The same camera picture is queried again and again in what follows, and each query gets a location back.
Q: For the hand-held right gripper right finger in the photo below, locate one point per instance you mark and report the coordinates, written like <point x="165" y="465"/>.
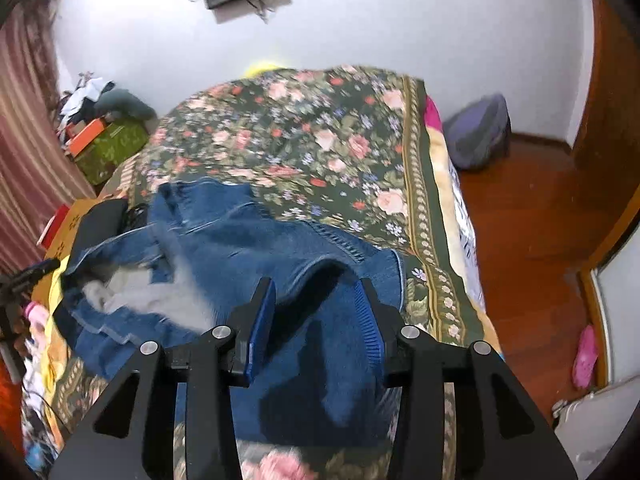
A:
<point x="367" y="330"/>

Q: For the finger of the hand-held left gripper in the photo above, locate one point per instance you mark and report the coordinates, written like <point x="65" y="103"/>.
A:
<point x="32" y="272"/>

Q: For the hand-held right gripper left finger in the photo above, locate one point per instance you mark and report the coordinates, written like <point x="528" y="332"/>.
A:
<point x="257" y="330"/>

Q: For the blue denim jacket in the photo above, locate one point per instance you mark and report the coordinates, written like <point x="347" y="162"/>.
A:
<point x="310" y="385"/>

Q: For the pile of mixed clothes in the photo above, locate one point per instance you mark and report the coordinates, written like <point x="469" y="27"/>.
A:
<point x="82" y="95"/>

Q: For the yellow cloth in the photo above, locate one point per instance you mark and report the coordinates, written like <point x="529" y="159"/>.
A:
<point x="54" y="287"/>

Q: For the pink toy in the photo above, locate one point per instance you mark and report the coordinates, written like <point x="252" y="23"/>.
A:
<point x="36" y="317"/>

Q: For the red box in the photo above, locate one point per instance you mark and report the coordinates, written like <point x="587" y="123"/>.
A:
<point x="52" y="225"/>

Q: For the black bag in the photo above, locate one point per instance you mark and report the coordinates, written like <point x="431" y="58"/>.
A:
<point x="102" y="220"/>

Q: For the red striped curtain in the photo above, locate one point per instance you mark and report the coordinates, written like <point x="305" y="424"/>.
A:
<point x="30" y="135"/>

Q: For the orange box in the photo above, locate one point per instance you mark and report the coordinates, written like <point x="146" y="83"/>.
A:
<point x="85" y="137"/>

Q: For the green patterned box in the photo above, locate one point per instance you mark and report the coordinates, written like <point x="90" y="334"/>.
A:
<point x="115" y="147"/>

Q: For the colourful bed sheet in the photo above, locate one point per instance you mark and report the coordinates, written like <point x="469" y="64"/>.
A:
<point x="442" y="160"/>

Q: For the grey pillow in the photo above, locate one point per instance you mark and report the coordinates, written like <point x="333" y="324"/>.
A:
<point x="122" y="102"/>

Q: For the pink slipper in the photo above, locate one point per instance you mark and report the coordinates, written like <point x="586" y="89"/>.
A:
<point x="585" y="355"/>

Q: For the grey purple backpack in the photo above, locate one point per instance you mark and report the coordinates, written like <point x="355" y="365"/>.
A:
<point x="477" y="130"/>

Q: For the white fabric bundle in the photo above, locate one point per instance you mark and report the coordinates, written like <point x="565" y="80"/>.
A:
<point x="595" y="435"/>

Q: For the yellow object behind bed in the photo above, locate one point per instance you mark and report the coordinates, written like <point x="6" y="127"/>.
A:
<point x="262" y="67"/>

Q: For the brown wooden door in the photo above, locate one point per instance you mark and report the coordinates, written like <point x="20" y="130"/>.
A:
<point x="612" y="85"/>

